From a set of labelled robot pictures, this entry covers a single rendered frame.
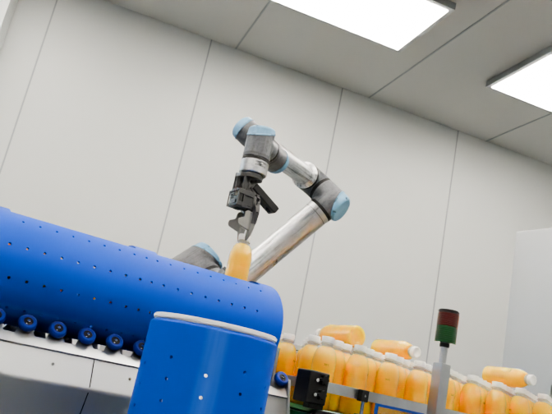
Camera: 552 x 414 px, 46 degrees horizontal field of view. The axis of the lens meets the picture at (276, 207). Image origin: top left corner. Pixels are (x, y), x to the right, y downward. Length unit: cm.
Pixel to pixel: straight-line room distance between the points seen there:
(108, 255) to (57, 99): 322
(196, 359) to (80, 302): 49
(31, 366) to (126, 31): 375
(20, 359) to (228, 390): 58
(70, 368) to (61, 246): 30
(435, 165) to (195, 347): 464
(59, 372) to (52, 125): 329
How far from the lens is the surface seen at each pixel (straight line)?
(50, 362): 173
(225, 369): 134
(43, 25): 512
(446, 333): 204
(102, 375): 176
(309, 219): 267
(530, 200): 635
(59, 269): 171
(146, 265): 181
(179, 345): 136
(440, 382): 204
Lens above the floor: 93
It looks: 15 degrees up
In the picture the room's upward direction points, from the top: 12 degrees clockwise
